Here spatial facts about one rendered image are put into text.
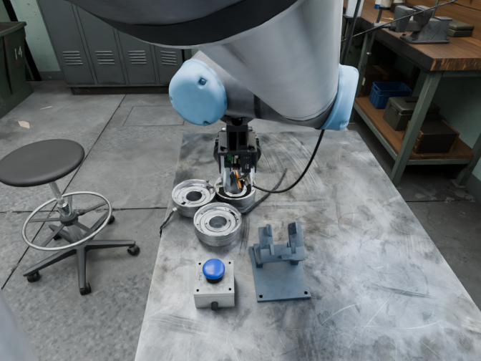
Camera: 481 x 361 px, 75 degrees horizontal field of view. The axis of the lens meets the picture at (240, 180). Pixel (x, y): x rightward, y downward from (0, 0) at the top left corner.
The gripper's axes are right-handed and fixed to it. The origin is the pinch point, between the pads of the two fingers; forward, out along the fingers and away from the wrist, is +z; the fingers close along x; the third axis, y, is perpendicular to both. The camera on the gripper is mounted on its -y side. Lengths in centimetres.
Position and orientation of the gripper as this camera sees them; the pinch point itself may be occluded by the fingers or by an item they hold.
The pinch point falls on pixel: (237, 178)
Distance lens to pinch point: 70.6
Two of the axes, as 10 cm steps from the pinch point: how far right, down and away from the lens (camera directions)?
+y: 0.2, 7.1, -7.0
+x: 10.0, -0.2, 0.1
